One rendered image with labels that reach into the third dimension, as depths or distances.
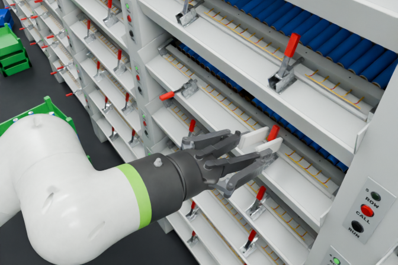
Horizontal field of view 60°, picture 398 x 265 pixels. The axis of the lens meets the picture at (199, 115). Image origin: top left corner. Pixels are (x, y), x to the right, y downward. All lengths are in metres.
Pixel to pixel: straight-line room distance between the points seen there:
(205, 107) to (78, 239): 0.47
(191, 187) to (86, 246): 0.16
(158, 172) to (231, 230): 0.59
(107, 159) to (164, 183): 1.51
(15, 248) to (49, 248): 1.37
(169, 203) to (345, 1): 0.33
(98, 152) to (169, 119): 1.02
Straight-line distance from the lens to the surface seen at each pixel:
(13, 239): 1.85
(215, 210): 1.07
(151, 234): 1.68
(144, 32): 0.92
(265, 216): 0.85
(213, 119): 0.78
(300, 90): 0.56
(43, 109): 1.58
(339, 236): 0.63
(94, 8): 1.29
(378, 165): 0.49
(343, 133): 0.52
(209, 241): 1.24
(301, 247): 0.82
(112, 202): 0.45
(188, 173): 0.51
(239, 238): 1.03
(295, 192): 0.67
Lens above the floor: 1.46
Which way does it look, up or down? 43 degrees down
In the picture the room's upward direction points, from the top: straight up
